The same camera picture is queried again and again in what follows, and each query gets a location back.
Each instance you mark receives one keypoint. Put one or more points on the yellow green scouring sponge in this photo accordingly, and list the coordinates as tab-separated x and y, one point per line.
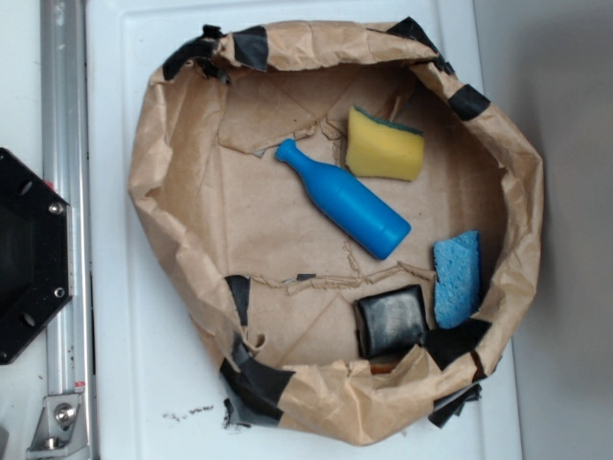
382	149

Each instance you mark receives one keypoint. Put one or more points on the blue cellulose sponge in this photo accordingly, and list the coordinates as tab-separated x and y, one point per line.
458	270

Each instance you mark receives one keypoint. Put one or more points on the brown paper bag basin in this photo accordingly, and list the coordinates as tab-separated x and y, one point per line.
269	281

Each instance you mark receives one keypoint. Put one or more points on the blue plastic bottle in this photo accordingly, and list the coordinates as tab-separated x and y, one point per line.
354	208

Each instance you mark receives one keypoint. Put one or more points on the black rectangular block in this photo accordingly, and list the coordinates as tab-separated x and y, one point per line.
390	323

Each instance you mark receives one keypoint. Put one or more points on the white plastic tray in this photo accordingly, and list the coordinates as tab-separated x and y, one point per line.
158	392

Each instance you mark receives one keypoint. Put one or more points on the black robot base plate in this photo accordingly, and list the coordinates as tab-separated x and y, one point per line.
35	262

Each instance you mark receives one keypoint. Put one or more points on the metal corner bracket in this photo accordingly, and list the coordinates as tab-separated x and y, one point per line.
61	431

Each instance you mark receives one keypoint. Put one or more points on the aluminium extrusion rail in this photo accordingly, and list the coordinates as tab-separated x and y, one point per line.
64	160

